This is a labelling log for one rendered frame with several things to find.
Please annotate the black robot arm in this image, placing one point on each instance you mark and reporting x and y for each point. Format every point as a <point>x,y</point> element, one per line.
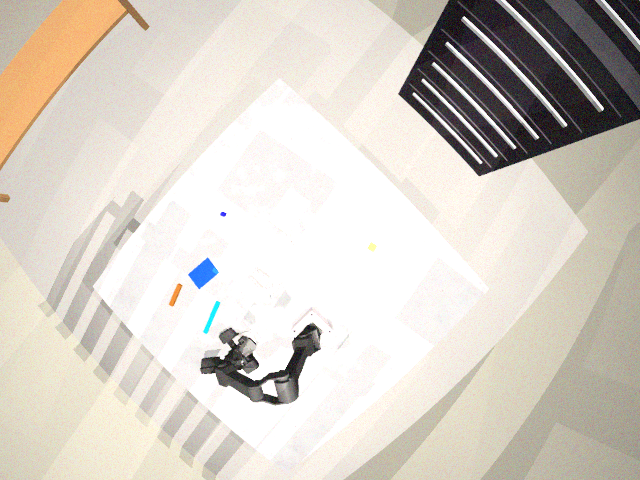
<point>306,343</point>

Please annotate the orange flat bar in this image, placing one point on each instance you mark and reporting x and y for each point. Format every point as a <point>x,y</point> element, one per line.
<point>176,294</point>

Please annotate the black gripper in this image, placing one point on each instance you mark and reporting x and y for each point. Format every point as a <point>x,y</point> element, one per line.
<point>250,364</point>

